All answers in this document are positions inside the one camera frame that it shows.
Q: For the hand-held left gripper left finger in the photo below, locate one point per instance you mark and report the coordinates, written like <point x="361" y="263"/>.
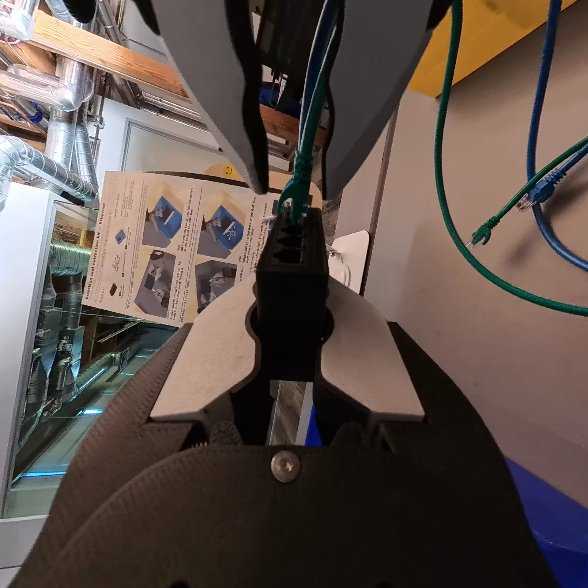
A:
<point x="216" y="363"/>

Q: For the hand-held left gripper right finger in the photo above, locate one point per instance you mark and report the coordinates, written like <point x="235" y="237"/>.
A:
<point x="367" y="367"/>

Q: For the printed instruction poster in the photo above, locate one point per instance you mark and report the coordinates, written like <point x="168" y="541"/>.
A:
<point x="138" y="257"/>

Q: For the silver elbow duct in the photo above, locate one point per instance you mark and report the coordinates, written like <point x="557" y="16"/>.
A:
<point x="69" y="105"/>

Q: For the black network switch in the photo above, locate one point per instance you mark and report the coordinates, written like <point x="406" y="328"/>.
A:
<point x="291" y="312"/>

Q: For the white rounded plate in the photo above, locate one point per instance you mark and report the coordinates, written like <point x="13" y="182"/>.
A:
<point x="351" y="257"/>

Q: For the blue plastic bin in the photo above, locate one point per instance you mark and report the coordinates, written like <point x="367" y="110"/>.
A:
<point x="551" y="528"/>

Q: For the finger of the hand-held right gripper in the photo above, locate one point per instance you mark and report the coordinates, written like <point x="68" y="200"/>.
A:
<point x="206" y="69"/>
<point x="372" y="69"/>

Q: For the silver round duct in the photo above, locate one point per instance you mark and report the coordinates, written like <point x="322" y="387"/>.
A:
<point x="36" y="165"/>

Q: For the yellow plastic bin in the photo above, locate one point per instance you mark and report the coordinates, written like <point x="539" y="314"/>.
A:
<point x="496" y="36"/>

